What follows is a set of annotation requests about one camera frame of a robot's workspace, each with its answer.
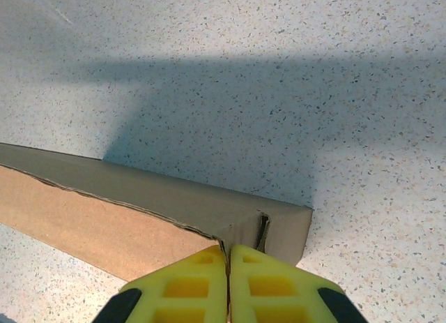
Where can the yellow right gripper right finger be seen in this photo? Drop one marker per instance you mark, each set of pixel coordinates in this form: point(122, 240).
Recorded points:
point(278, 284)

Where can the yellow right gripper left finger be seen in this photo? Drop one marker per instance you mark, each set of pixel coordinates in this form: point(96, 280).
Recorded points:
point(181, 284)

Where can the brown cardboard box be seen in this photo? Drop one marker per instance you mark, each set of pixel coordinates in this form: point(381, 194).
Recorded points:
point(104, 215)

